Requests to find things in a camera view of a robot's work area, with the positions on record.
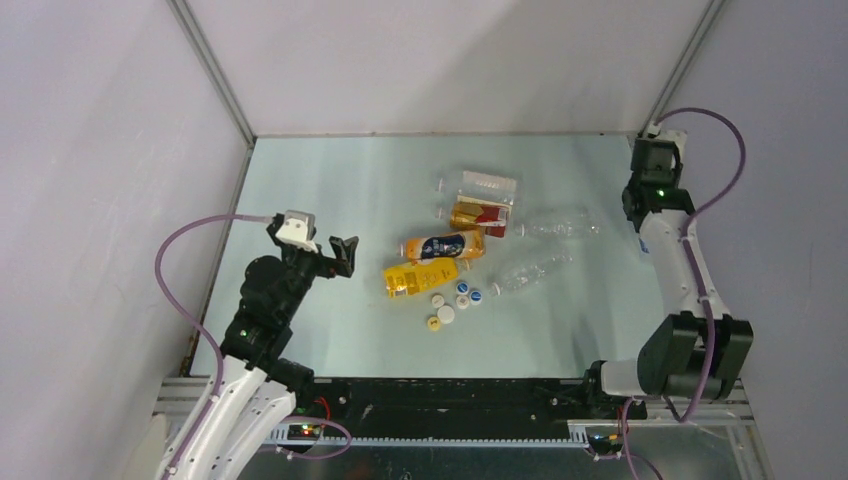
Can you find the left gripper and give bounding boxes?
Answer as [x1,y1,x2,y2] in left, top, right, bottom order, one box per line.
[278,234,357,321]

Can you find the crushed blue label bottle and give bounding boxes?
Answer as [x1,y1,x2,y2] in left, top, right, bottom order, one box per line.
[638,237,650,256]

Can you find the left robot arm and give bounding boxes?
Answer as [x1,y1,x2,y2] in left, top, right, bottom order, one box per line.
[157,237,359,479]

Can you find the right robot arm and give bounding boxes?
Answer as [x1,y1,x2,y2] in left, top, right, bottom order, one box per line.
[581,131,754,418]

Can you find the yellow label bottle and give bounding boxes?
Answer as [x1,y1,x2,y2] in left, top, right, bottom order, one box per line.
[383,258,472,298]

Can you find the clear bottle upper right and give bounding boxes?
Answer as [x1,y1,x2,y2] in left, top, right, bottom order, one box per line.
[513,205,600,239]

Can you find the clear bottle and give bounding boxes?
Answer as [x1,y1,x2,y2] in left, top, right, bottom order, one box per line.
[488,246,573,296]
[436,170,518,203]
[513,205,600,239]

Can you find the orange navy label bottle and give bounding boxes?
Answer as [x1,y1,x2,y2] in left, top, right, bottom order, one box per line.
[400,229,486,262]

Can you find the red gold label bottle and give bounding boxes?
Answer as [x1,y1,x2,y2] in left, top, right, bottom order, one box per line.
[436,195,512,238]

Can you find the clear bottle far back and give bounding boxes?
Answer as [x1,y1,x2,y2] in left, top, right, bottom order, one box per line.
[436,170,518,203]

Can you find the clear bottle lower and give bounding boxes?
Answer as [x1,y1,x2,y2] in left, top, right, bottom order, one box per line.
[488,246,573,296]

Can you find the yellow cap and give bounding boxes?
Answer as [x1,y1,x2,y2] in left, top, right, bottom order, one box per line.
[426,316,442,332]

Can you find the plain white cap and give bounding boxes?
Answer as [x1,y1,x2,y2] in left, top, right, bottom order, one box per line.
[437,305,456,325]

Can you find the blue white cap right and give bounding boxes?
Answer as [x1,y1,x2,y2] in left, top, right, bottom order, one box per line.
[469,290,483,305]

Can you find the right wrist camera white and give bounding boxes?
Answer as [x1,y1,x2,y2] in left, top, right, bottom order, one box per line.
[642,123,687,162]

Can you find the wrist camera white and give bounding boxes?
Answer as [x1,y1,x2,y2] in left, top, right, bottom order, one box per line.
[272,210,319,253]
[642,123,687,162]

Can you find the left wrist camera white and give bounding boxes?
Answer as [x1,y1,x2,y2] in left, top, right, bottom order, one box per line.
[272,210,319,253]

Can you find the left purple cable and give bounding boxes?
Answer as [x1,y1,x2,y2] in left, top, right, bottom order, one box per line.
[154,213,276,465]

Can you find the grey slotted cable duct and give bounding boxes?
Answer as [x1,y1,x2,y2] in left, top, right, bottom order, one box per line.
[264,423,591,448]

